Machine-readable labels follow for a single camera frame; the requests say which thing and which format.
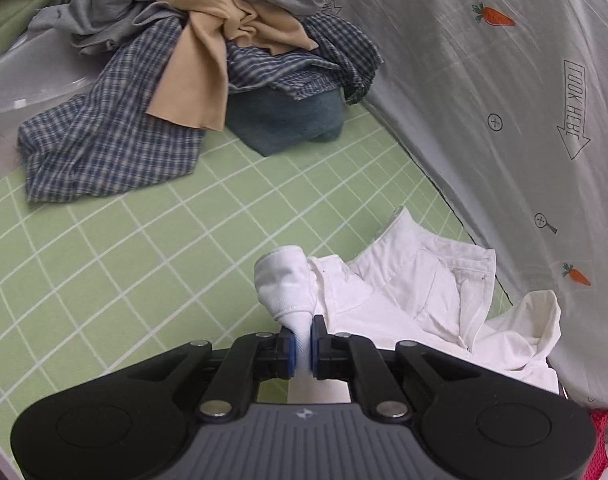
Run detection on white pants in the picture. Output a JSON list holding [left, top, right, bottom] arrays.
[[254, 207, 561, 404]]

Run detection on clear plastic zipper bag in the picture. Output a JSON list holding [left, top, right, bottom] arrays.
[[0, 30, 110, 114]]

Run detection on blue denim garment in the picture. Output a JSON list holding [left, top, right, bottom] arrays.
[[226, 87, 344, 157]]

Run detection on blue plaid shirt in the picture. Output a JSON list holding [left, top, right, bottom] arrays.
[[18, 13, 383, 204]]

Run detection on beige cloth garment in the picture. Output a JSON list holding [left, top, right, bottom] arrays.
[[147, 0, 318, 131]]

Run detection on red waffle cloth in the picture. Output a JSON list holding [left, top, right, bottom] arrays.
[[582, 410, 608, 480]]

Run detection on grey printed sheet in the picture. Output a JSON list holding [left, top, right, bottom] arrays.
[[326, 0, 608, 407]]

